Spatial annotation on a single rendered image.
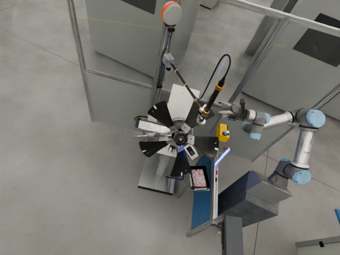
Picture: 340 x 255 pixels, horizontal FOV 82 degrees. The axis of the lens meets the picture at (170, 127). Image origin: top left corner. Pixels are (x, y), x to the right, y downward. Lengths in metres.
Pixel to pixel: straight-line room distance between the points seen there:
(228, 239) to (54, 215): 1.93
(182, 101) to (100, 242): 1.76
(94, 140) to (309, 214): 3.27
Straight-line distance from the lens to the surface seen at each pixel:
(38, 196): 2.85
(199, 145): 1.71
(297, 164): 1.69
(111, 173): 2.77
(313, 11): 3.71
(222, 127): 2.08
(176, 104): 1.86
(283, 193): 1.84
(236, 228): 1.51
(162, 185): 2.66
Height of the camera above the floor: 2.56
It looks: 53 degrees down
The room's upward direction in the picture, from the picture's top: 19 degrees clockwise
